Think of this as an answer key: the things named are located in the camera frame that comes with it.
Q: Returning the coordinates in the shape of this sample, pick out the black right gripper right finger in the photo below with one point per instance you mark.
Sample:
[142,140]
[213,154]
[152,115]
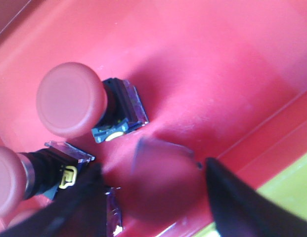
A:
[239,211]

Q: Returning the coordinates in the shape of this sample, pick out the red button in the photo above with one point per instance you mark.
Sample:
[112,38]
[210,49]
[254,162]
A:
[47,172]
[160,190]
[72,100]

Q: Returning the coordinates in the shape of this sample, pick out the red button back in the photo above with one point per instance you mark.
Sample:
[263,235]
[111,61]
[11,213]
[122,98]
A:
[72,100]

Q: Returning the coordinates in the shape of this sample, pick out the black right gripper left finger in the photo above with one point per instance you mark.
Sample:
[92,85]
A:
[78,212]

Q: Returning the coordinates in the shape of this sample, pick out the red plastic bin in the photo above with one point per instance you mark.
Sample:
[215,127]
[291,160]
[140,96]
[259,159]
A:
[225,78]

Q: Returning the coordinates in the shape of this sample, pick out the red button front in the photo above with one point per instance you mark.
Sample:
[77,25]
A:
[160,190]

